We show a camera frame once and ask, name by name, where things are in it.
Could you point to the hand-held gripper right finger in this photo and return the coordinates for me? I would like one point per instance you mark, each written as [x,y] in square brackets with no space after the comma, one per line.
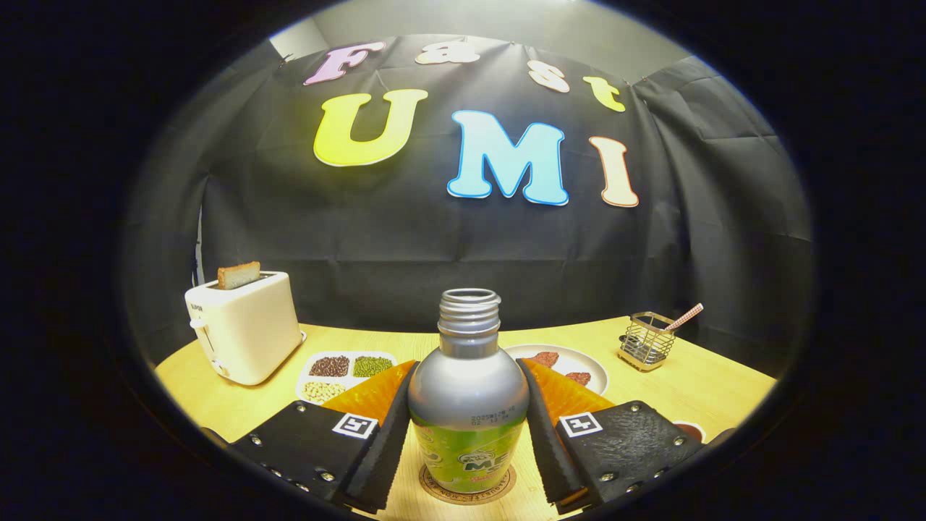
[546,445]

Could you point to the silver juice bottle green label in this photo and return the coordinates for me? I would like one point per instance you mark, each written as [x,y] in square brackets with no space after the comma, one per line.
[466,391]

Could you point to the brown meat piece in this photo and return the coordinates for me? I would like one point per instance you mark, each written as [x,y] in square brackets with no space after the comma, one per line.
[579,378]
[544,359]

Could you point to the toast slice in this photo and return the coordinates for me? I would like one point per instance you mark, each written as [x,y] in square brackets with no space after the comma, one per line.
[239,276]

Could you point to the round cork coaster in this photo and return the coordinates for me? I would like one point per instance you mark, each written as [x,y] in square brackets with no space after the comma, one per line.
[427,488]

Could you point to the black backdrop cloth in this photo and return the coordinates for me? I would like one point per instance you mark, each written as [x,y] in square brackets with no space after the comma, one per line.
[362,239]

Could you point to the white toaster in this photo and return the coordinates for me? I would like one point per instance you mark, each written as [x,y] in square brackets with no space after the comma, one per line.
[246,325]

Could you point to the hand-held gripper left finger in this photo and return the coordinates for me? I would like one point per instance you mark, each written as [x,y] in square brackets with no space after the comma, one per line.
[387,456]

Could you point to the wooden table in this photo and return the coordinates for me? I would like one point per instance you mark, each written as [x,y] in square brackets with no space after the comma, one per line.
[694,383]

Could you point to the white divided dish of beans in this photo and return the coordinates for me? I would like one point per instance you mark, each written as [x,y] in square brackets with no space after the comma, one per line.
[347,365]

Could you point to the white round plate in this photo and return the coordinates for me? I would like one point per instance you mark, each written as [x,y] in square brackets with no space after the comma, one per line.
[579,358]

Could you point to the pink striped straw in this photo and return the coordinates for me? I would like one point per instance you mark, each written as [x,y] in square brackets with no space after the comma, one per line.
[686,316]

